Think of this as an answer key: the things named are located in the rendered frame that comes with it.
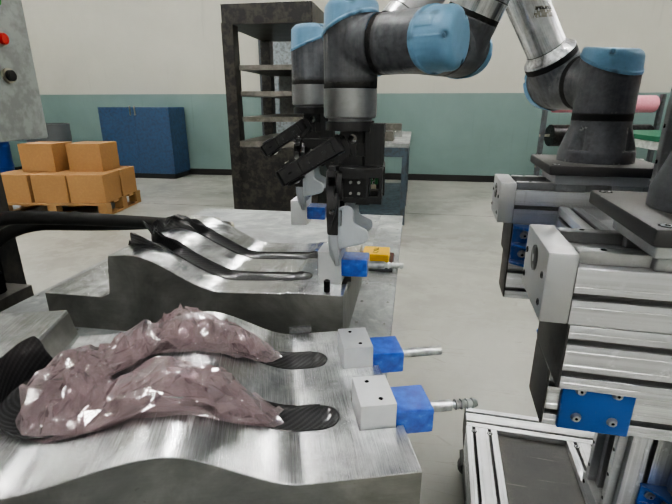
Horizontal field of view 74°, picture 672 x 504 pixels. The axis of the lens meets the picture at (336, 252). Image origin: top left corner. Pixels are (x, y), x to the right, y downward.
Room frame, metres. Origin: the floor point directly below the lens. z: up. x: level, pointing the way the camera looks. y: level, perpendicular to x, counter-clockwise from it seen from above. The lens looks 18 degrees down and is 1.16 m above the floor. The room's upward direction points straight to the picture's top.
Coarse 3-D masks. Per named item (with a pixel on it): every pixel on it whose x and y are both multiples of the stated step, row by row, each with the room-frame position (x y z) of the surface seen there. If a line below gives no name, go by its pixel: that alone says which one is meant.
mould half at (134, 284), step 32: (224, 224) 0.89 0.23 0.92; (128, 256) 0.66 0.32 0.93; (160, 256) 0.67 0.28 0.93; (224, 256) 0.76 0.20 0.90; (64, 288) 0.70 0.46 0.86; (96, 288) 0.70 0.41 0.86; (128, 288) 0.66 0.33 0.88; (160, 288) 0.65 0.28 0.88; (192, 288) 0.64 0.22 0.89; (224, 288) 0.65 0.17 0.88; (256, 288) 0.64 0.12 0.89; (288, 288) 0.63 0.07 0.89; (320, 288) 0.63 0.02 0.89; (352, 288) 0.71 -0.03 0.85; (96, 320) 0.67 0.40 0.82; (128, 320) 0.66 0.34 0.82; (256, 320) 0.62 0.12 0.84; (288, 320) 0.61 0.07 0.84; (320, 320) 0.61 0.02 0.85
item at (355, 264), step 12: (324, 252) 0.65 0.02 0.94; (348, 252) 0.69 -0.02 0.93; (360, 252) 0.68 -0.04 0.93; (324, 264) 0.65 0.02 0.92; (348, 264) 0.65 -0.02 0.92; (360, 264) 0.65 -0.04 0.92; (372, 264) 0.66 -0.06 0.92; (384, 264) 0.66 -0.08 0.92; (396, 264) 0.65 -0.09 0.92; (324, 276) 0.65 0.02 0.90; (336, 276) 0.65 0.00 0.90; (360, 276) 0.65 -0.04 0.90
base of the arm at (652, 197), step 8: (664, 168) 0.54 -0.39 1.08; (656, 176) 0.55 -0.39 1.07; (664, 176) 0.53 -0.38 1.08; (656, 184) 0.53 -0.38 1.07; (664, 184) 0.52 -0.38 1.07; (648, 192) 0.55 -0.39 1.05; (656, 192) 0.52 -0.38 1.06; (664, 192) 0.51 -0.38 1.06; (648, 200) 0.54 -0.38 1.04; (656, 200) 0.52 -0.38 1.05; (664, 200) 0.51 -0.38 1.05; (656, 208) 0.52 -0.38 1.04; (664, 208) 0.51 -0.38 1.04
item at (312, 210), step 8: (296, 200) 0.96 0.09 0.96; (296, 208) 0.96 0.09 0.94; (312, 208) 0.95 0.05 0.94; (320, 208) 0.95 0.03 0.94; (296, 216) 0.96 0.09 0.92; (304, 216) 0.95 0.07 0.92; (312, 216) 0.95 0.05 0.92; (320, 216) 0.95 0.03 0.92; (296, 224) 0.96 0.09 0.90; (304, 224) 0.95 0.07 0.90
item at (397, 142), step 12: (396, 132) 5.18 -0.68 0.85; (408, 132) 5.97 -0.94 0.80; (396, 144) 4.32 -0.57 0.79; (408, 144) 4.31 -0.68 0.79; (384, 156) 4.35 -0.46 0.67; (396, 156) 4.33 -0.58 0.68; (408, 156) 6.12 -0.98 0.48; (408, 168) 6.12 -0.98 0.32; (384, 192) 5.49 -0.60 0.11; (396, 192) 5.49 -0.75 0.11; (372, 204) 4.79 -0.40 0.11; (384, 204) 4.79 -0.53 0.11; (396, 204) 4.79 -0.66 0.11
